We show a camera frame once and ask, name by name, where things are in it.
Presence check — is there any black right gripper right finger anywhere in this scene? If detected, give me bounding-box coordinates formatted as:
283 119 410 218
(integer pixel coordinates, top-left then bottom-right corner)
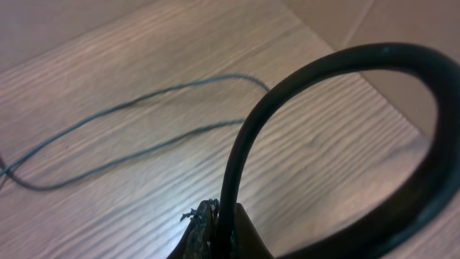
234 203 274 259

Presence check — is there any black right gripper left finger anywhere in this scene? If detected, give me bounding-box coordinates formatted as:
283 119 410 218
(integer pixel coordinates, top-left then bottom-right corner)
167 199 220 259

